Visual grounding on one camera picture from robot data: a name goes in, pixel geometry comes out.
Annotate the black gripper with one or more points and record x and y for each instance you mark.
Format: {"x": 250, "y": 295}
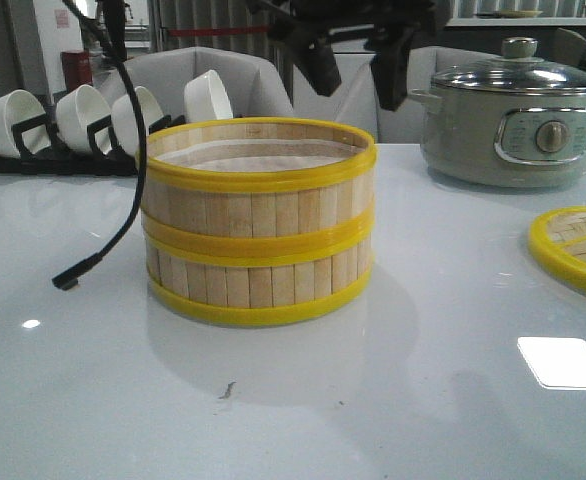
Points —
{"x": 309, "y": 28}

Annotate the bamboo steamer basket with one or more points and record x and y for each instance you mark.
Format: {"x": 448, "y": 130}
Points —
{"x": 260, "y": 296}
{"x": 250, "y": 214}

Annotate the woven bamboo steamer lid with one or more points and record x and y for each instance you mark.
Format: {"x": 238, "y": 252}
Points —
{"x": 557, "y": 241}

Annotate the white cabinet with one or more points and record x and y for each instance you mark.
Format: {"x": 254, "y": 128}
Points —
{"x": 349, "y": 56}

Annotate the right grey chair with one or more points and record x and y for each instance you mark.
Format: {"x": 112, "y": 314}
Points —
{"x": 360, "y": 106}

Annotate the grey chair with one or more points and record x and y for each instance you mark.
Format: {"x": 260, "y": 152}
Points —
{"x": 360, "y": 106}
{"x": 253, "y": 84}

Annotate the left grey chair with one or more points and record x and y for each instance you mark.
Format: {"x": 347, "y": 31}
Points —
{"x": 253, "y": 84}

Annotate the white bowl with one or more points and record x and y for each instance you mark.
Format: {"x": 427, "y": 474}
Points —
{"x": 206, "y": 98}
{"x": 17, "y": 106}
{"x": 75, "y": 111}
{"x": 124, "y": 121}

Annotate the grey electric cooking pot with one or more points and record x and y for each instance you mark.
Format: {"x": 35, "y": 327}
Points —
{"x": 504, "y": 140}

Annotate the glass pot lid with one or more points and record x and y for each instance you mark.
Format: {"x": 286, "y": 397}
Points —
{"x": 516, "y": 71}

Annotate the red bin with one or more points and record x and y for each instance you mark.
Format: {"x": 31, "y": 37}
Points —
{"x": 76, "y": 68}

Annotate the black bowl rack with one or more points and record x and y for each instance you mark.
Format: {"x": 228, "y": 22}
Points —
{"x": 107, "y": 157}

